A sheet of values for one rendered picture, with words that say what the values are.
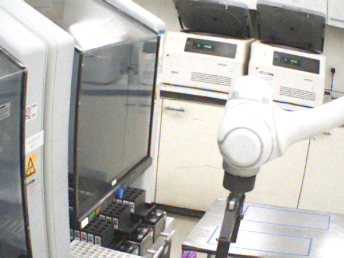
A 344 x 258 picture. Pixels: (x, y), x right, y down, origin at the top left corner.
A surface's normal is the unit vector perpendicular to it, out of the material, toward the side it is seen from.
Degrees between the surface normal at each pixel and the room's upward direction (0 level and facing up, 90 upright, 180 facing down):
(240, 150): 92
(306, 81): 90
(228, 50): 59
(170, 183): 90
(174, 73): 90
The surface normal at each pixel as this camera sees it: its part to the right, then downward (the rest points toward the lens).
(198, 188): -0.26, 0.22
